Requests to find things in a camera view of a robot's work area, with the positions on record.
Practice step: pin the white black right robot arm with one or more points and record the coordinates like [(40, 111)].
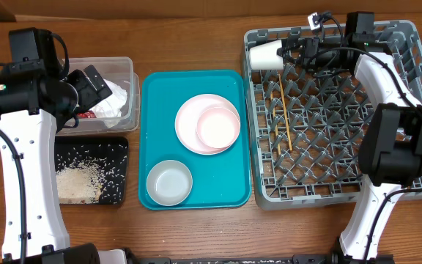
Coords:
[(390, 155)]

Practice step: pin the clear plastic bin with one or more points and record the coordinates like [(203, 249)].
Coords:
[(118, 70)]

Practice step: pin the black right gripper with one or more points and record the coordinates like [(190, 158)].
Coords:
[(309, 49)]

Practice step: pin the grey dishwasher rack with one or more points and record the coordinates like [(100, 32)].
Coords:
[(328, 118)]

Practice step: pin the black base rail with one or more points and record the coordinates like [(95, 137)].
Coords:
[(233, 260)]

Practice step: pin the small pink bowl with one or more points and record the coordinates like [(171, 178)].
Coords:
[(218, 127)]

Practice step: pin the black rectangular tray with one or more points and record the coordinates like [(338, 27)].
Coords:
[(110, 153)]

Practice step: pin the pile of white rice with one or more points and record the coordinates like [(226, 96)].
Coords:
[(81, 184)]

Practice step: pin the grey bowl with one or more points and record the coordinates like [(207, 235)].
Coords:
[(169, 183)]

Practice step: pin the white napkin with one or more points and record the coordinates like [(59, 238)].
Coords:
[(110, 108)]

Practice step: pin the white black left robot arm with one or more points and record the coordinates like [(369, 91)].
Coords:
[(34, 104)]

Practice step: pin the teal serving tray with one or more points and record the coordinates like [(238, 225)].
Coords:
[(219, 181)]

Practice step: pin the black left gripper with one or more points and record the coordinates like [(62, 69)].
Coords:
[(91, 95)]

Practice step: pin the cream paper cup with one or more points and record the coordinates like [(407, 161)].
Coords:
[(265, 56)]

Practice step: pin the wooden chopstick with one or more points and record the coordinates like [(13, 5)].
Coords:
[(286, 119), (276, 124)]

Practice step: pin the large pink plate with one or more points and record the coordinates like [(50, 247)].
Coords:
[(187, 117)]

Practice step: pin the red snack wrapper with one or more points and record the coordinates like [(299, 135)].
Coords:
[(88, 115)]

